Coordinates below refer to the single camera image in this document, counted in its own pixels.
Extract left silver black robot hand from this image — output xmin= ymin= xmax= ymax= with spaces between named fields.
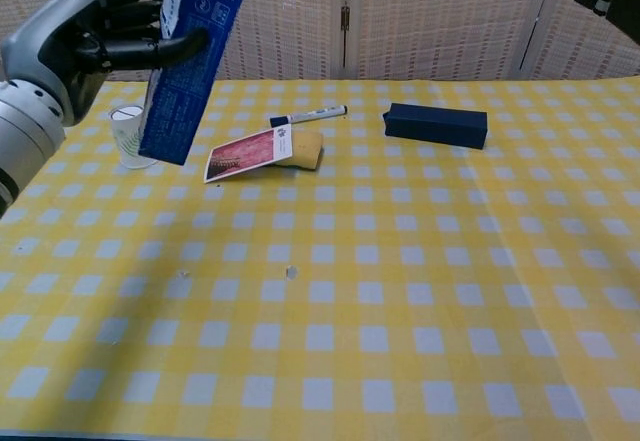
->
xmin=0 ymin=0 xmax=211 ymax=127

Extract blue white toothpaste box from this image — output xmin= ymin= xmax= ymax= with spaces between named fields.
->
xmin=138 ymin=0 xmax=258 ymax=166

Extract dark blue rectangular box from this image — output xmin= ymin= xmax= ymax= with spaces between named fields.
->
xmin=382 ymin=102 xmax=489 ymax=151

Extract small clear glass cup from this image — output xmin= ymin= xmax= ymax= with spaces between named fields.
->
xmin=108 ymin=104 xmax=159 ymax=170

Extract beige woven folding screen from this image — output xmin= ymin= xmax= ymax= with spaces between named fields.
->
xmin=0 ymin=0 xmax=640 ymax=82

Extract red picture postcard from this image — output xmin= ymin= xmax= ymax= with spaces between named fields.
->
xmin=202 ymin=128 xmax=294 ymax=184

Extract white marker pen blue cap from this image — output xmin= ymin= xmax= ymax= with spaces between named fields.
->
xmin=269 ymin=104 xmax=350 ymax=129

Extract yellow sponge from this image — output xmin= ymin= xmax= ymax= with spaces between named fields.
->
xmin=272 ymin=129 xmax=325 ymax=171

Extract yellow white checkered tablecloth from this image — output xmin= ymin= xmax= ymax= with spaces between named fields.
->
xmin=0 ymin=77 xmax=640 ymax=441

